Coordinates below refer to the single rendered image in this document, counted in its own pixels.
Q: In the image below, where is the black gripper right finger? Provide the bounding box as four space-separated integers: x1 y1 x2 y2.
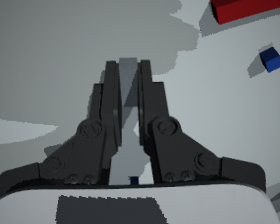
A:
137 60 266 193

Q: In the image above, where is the red rod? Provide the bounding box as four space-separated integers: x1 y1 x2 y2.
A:
210 0 280 25

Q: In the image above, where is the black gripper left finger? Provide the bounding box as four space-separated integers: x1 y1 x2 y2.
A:
0 61 122 196

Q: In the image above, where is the small blue cube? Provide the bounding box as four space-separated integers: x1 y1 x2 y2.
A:
130 177 139 185
259 47 280 73

